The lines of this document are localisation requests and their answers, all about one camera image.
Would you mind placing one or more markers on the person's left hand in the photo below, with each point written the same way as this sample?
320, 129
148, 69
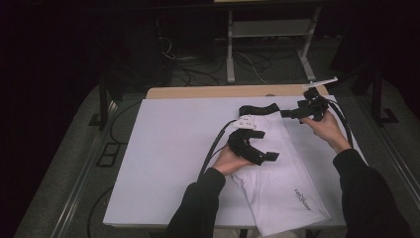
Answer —
229, 163

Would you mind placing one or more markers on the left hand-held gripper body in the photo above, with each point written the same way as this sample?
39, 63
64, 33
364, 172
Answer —
241, 145

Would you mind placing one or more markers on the person's right hand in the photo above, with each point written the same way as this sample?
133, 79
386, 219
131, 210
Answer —
327, 130

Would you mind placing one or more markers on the wooden table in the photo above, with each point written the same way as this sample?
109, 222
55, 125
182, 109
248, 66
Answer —
214, 91

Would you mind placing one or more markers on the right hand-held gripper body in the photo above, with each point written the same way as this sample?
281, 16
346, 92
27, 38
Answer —
313, 104

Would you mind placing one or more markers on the white foam board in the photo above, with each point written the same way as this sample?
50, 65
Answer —
165, 148

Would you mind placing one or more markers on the white metal stand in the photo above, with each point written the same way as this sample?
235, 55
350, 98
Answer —
230, 49

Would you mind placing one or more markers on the white shorts with black waistband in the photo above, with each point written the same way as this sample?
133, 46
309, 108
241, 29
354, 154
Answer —
280, 185

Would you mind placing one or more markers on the person's light trousers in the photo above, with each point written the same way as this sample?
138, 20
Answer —
290, 234

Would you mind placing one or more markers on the black metal stand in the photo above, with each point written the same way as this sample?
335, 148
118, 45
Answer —
377, 95
103, 99

